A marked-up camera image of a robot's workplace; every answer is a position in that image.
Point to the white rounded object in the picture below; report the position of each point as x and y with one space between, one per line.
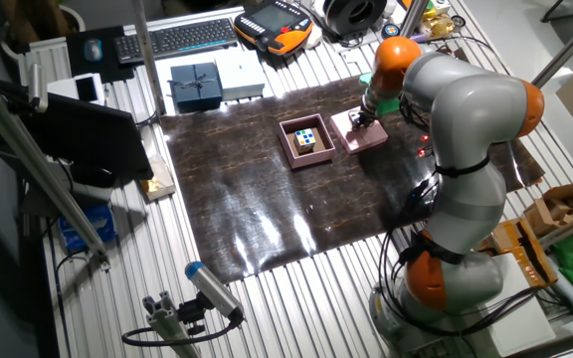
314 39

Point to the aluminium bar over cartons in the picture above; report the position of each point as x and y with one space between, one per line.
572 226

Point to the pink open gift box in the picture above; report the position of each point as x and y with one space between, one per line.
311 160

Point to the Rubik's cube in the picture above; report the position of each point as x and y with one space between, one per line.
305 140

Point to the white gift box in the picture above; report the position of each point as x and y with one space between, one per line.
241 74

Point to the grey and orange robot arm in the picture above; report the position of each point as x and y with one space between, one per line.
470 109

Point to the upright aluminium profile post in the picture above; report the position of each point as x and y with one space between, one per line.
146 54

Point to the grey computer mouse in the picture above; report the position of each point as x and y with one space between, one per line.
93 50

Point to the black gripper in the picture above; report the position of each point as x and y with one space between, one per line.
366 115

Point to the round black and blue tape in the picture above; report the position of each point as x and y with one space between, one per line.
391 31

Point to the open cardboard box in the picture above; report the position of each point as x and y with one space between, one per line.
560 206

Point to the white round basket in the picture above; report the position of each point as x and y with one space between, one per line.
75 14

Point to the short aluminium profile stub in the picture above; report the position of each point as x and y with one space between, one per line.
167 323

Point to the black mouse pad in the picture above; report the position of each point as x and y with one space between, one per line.
117 72

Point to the long grey metal pole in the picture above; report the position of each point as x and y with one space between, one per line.
565 50

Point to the pink ribboned box lid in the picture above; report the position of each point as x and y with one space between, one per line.
366 141

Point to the black monitor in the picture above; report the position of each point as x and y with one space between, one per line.
92 139

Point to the orange and black teach pendant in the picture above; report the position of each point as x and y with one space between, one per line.
272 22

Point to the small box with gold foil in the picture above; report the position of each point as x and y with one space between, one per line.
159 181

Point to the blue tissue pack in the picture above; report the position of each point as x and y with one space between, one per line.
90 226

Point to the slanted aluminium frame bar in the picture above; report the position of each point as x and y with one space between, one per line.
43 174

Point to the black keyboard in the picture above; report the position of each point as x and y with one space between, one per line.
177 39

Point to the silver camera with blue cap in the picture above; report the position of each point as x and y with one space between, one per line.
214 291

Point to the silver cylindrical camera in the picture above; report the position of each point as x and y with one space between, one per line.
38 87

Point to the green wrist camera bracket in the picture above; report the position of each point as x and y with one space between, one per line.
388 105

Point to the blue ribboned gift box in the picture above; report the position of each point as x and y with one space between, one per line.
197 89

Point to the pale blue roll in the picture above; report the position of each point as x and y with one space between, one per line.
570 296

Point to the gold foil wrapped item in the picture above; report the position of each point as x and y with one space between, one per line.
438 26

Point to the black filament spool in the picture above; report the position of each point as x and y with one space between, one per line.
353 15

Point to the white device with dark screen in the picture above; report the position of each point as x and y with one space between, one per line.
62 88

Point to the orange taped carton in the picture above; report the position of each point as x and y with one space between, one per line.
525 248

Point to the white flat box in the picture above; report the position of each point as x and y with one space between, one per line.
520 323

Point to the grey metal post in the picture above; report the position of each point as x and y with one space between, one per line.
413 15

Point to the dark marble pattern mat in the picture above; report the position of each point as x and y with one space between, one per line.
247 189

